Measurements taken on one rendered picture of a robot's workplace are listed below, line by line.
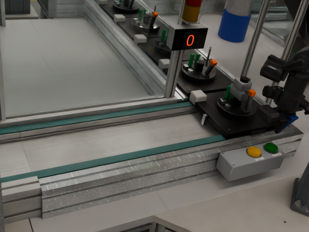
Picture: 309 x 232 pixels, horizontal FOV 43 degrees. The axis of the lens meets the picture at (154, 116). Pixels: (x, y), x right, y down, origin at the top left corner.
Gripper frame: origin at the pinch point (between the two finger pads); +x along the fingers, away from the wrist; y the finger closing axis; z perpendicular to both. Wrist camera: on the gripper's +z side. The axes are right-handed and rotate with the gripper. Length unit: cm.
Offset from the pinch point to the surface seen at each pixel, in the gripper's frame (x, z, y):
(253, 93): -1.6, 15.2, -1.4
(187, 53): 9, 65, -9
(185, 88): 8.7, 38.2, 8.6
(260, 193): 19.8, -7.6, 6.5
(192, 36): -15.9, 30.7, 16.2
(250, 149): 8.5, 0.4, 8.1
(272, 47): 20, 83, -82
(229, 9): 3, 99, -57
